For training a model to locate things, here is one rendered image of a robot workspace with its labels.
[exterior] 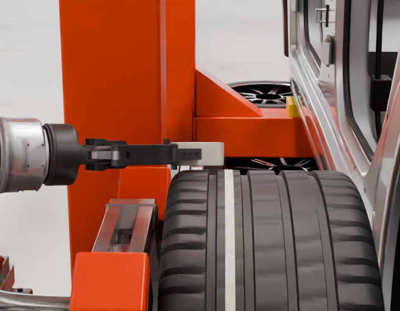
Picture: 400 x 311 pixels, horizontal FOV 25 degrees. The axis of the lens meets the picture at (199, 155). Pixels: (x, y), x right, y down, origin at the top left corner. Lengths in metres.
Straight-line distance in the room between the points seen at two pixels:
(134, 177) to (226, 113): 2.16
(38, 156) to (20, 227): 3.26
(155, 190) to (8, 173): 0.32
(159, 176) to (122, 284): 0.43
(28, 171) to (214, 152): 0.25
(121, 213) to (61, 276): 2.58
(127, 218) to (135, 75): 0.34
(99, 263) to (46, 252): 3.09
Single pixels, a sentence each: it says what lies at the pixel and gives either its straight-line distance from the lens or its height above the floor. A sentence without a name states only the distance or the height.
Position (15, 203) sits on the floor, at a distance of 4.63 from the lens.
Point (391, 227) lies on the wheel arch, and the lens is 1.48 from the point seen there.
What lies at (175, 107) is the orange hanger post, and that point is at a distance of 3.44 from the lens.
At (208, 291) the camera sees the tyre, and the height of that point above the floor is 1.12.
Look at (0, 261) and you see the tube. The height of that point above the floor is 1.01.
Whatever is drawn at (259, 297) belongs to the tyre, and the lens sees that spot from 0.93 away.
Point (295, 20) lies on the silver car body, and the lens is 3.49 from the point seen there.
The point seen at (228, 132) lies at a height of 0.62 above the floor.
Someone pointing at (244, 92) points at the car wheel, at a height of 0.46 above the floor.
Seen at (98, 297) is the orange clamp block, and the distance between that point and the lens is 0.90.
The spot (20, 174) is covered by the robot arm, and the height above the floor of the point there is 1.21.
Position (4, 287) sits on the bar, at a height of 0.97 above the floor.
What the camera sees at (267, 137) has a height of 0.60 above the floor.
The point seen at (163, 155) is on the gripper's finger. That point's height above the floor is 1.21.
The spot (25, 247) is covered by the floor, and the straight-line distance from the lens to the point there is 4.06.
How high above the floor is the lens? 1.52
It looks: 16 degrees down
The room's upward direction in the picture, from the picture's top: straight up
